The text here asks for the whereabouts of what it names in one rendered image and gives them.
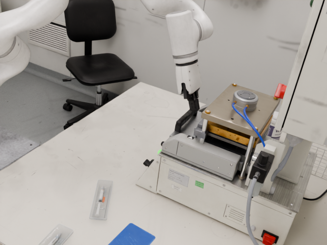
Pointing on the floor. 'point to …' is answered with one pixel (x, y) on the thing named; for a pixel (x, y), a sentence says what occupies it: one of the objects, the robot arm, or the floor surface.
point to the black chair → (97, 10)
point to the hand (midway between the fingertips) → (193, 104)
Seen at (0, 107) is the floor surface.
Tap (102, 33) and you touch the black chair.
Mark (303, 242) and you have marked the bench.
